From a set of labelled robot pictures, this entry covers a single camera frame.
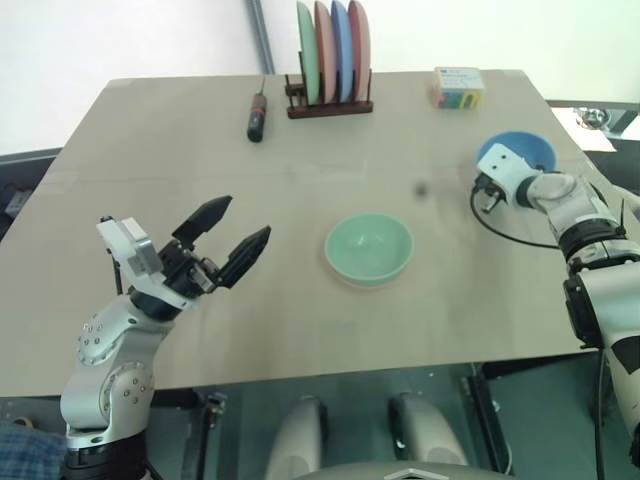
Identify blue plate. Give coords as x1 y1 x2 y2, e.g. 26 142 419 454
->
330 0 355 102

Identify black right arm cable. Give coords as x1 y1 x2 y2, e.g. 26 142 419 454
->
469 183 569 249

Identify green bowl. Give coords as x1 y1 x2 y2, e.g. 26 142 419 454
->
324 212 416 287

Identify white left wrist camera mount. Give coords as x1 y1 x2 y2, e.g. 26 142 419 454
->
96 215 201 309

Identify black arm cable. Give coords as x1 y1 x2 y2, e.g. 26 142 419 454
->
469 183 569 249
102 216 124 297

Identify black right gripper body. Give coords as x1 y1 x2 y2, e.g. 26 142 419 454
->
473 170 508 212

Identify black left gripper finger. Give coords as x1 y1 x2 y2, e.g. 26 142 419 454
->
171 195 234 248
216 225 273 290

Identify colourful small box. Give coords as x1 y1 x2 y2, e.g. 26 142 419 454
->
431 65 488 113

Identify grey metal pole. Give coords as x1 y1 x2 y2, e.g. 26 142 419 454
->
245 0 277 75

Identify pink plate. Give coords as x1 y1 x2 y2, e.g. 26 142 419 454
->
313 0 337 104

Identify dark wooden plate rack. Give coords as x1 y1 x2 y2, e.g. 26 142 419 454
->
284 48 376 120

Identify grey rounded robot leg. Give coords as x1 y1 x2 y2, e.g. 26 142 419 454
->
386 392 470 480
263 394 330 480

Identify green plate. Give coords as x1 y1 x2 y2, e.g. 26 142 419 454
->
295 0 322 107

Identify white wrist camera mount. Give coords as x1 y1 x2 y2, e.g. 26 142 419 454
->
96 215 201 309
475 142 544 206

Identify red plate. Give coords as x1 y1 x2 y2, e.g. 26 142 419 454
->
346 0 373 100

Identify black and red screwdriver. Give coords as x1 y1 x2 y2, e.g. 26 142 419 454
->
246 76 270 144

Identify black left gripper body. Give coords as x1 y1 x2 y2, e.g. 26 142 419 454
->
158 238 222 301

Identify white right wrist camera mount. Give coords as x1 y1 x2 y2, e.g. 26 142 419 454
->
475 142 544 206

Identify blue plaid cloth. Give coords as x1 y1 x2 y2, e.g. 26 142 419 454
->
0 418 67 480

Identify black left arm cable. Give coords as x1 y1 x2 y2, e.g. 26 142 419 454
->
102 216 124 297

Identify white paper sheet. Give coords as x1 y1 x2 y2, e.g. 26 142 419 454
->
573 130 619 153

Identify blue bowl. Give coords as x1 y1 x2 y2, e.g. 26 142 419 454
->
476 130 558 176

